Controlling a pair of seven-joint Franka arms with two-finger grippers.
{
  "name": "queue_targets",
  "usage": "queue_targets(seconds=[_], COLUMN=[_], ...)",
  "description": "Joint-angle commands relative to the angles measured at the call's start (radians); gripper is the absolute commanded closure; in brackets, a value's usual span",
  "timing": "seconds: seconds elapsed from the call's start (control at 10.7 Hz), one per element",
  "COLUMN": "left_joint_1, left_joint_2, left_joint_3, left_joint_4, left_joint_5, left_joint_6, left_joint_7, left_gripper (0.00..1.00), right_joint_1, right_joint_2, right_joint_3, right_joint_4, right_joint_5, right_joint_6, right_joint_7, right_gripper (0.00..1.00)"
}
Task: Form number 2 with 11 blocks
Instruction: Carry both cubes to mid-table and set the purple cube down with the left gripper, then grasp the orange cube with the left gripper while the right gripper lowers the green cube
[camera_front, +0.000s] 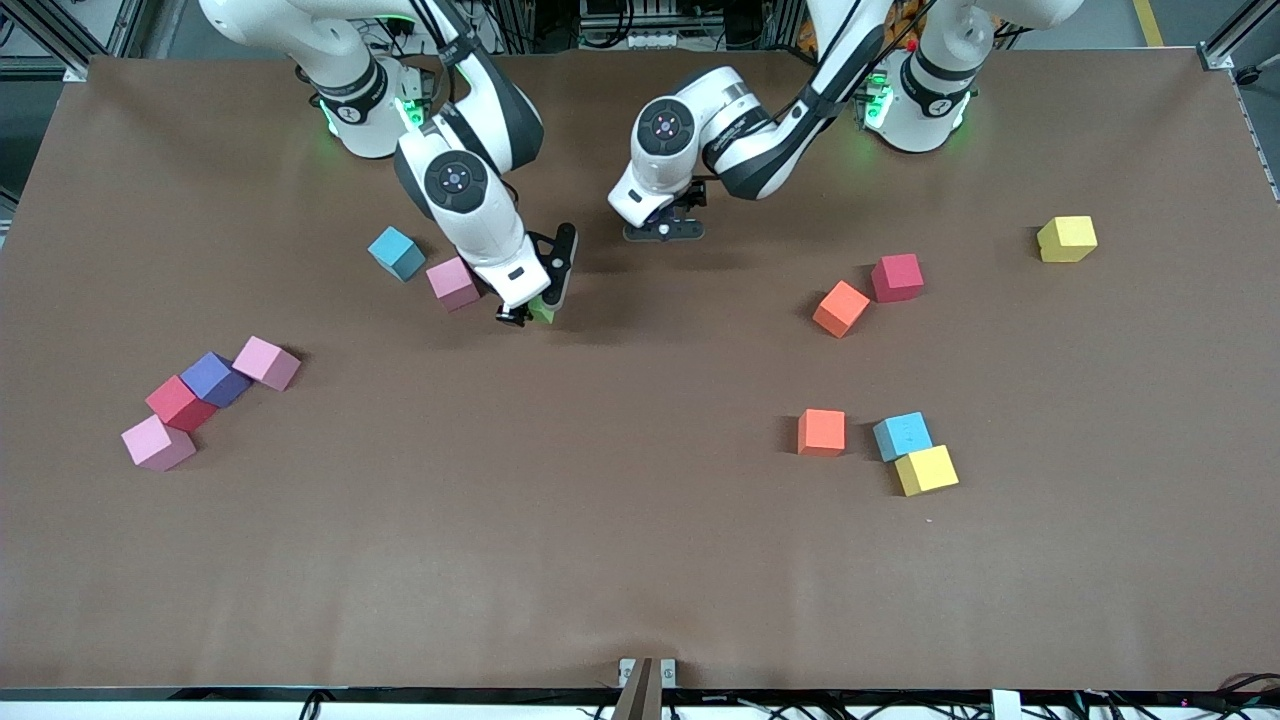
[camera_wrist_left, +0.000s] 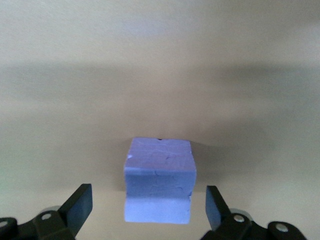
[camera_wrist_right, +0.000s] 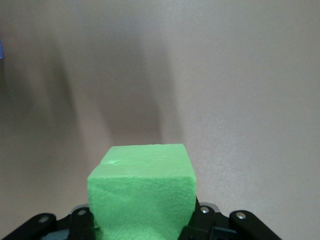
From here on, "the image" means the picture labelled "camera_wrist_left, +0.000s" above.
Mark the purple foam cube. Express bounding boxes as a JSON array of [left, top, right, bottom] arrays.
[[123, 136, 197, 224]]

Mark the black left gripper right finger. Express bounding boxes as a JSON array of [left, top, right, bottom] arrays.
[[201, 184, 308, 240]]

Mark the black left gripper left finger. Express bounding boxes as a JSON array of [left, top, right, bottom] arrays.
[[0, 183, 94, 240]]

